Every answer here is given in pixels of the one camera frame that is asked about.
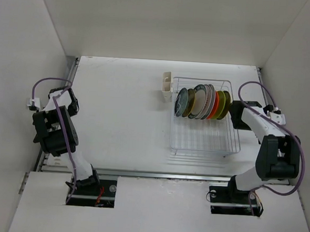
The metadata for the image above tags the olive yellow plate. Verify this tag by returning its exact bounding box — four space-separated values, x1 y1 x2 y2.
218 91 232 120

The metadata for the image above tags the lime green plate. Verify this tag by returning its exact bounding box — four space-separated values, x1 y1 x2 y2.
211 90 225 119

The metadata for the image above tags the orange plate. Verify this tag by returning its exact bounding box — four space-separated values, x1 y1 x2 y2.
207 91 219 119

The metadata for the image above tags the white plate sunburst pattern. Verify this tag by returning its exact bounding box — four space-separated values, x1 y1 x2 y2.
197 84 215 120

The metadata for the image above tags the white plate teal rim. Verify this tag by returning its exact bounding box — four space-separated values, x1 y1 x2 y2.
188 84 207 119

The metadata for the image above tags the amber patterned plate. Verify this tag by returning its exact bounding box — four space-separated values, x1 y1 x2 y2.
182 88 195 118

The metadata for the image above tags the dark green patterned plate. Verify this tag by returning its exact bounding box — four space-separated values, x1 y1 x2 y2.
174 88 189 117

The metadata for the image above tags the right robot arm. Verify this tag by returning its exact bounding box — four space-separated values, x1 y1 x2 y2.
225 100 300 202

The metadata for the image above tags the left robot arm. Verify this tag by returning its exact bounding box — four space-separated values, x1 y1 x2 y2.
32 87 100 195

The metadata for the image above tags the white cutlery holder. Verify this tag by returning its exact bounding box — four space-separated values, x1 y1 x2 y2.
161 71 172 102

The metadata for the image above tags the white wire dish rack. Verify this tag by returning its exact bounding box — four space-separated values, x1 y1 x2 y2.
170 77 241 158

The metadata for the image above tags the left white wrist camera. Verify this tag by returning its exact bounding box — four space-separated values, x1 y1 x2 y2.
26 97 42 112

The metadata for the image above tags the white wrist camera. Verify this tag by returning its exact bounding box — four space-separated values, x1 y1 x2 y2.
267 107 286 125
26 97 42 112

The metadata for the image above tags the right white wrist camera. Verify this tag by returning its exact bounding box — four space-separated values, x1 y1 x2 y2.
267 107 286 125

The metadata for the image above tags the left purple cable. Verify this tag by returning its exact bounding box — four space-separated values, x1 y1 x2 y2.
25 77 84 204

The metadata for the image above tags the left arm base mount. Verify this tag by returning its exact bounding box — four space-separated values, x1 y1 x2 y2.
66 178 118 208

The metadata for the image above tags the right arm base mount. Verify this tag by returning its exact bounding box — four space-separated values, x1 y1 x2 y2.
206 185 264 217

